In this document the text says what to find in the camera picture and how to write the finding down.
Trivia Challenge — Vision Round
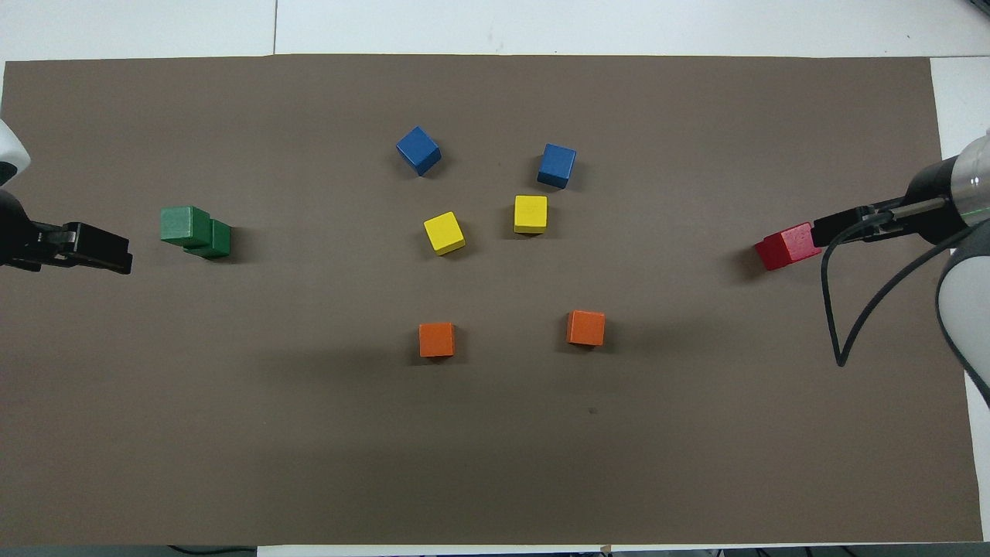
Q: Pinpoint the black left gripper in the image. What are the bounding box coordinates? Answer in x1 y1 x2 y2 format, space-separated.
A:
0 190 133 275

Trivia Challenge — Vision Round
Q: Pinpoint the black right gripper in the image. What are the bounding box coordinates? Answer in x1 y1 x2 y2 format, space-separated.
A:
812 155 969 248

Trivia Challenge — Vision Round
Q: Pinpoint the green wooden cube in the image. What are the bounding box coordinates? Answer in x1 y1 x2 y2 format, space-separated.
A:
186 220 233 260
160 206 213 249

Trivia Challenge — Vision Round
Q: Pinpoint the brown table mat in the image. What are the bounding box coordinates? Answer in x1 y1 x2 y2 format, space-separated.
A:
0 53 984 547

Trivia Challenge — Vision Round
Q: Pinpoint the orange wooden cube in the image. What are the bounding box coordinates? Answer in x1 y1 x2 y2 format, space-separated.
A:
565 309 606 347
418 322 457 359

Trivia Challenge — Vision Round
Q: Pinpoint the blue wooden cube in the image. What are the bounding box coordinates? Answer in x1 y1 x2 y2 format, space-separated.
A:
537 143 578 190
395 125 442 177

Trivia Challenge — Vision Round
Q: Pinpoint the yellow wooden cube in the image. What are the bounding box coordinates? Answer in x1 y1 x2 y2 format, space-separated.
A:
422 210 467 257
513 194 549 235

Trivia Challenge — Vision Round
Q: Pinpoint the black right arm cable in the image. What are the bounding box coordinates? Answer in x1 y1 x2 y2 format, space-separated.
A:
820 197 990 368

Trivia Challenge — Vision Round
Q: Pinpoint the black floor cable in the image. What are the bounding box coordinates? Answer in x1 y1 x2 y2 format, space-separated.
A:
166 545 258 557

